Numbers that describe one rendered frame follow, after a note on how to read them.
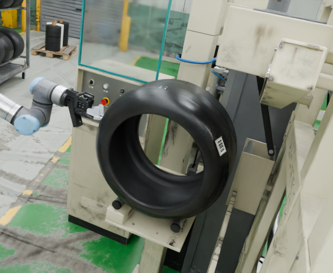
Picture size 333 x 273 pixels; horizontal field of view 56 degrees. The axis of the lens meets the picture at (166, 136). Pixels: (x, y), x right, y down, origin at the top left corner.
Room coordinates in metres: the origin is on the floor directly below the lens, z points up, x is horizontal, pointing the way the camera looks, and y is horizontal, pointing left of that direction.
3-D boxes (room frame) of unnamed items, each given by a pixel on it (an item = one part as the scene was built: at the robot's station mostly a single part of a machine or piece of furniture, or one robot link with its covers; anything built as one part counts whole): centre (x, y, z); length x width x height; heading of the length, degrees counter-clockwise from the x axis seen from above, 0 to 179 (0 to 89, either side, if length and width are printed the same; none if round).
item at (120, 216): (1.32, 0.11, 0.84); 0.36 x 0.09 x 0.06; 165
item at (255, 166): (1.39, -0.45, 1.05); 0.20 x 0.15 x 0.30; 165
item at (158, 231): (1.28, -0.02, 0.80); 0.37 x 0.36 x 0.02; 75
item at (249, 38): (1.08, -0.28, 1.71); 0.61 x 0.25 x 0.15; 165
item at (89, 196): (2.10, 0.35, 0.63); 0.56 x 0.41 x 1.27; 75
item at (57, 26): (7.75, 3.10, 0.38); 1.20 x 0.80 x 0.76; 9
